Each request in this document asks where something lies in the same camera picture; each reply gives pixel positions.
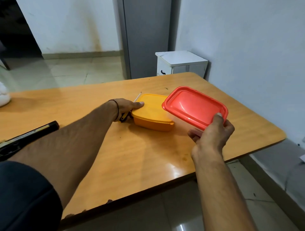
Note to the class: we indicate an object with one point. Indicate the person's right hand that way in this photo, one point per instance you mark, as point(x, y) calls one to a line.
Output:
point(212, 140)

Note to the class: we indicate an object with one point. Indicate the person's left hand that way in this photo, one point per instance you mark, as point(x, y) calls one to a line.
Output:
point(122, 107)

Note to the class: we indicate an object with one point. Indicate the person's left thumb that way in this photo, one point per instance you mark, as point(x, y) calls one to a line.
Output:
point(137, 105)

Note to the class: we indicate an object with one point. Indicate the person's right thumb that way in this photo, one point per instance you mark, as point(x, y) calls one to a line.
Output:
point(217, 122)

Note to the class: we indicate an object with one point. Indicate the orange lidded plastic container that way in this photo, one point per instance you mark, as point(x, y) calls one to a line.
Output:
point(152, 114)

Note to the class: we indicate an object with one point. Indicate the clear container with red lid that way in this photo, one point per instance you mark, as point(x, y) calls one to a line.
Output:
point(193, 107)

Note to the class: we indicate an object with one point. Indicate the person's left forearm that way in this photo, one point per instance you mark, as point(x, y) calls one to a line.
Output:
point(71, 145)

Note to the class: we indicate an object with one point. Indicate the person's right forearm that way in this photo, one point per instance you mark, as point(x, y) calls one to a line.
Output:
point(221, 195)

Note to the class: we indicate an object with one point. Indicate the black thread wristband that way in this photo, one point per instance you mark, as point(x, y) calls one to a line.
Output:
point(117, 107)

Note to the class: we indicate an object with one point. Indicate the small white cabinet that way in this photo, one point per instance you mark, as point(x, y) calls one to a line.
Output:
point(181, 62)

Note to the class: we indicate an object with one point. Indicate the grey door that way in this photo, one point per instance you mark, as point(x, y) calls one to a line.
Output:
point(147, 38)

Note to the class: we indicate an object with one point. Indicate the black and yellow hand tool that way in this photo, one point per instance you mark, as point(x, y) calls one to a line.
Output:
point(26, 138)

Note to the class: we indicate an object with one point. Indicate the white cloth bundle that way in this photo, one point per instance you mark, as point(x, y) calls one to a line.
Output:
point(3, 96)

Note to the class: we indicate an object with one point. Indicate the dark blue shirt sleeve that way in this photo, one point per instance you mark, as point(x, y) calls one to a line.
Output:
point(26, 200)

